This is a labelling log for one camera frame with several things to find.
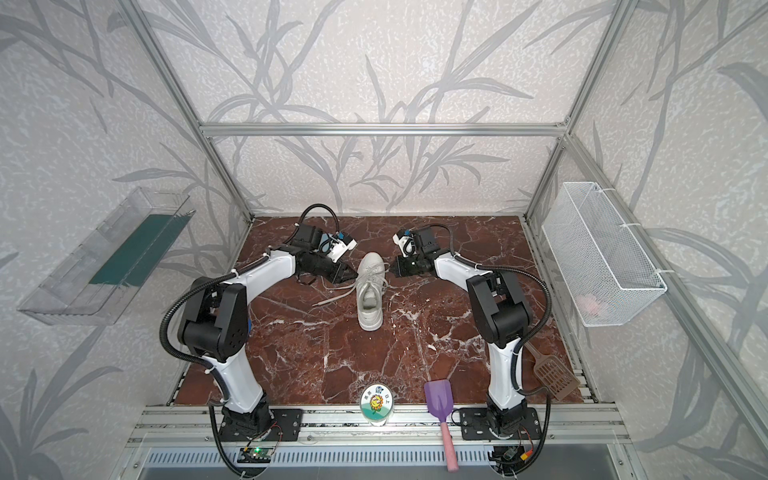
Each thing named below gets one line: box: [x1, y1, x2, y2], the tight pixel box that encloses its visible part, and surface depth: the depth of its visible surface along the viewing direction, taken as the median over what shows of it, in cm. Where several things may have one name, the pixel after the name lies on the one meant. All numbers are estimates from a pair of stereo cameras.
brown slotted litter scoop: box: [524, 341, 581, 401], surface depth 83 cm
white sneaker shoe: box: [356, 252, 386, 331], surface depth 93 cm
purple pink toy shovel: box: [424, 379, 459, 472], surface depth 78 cm
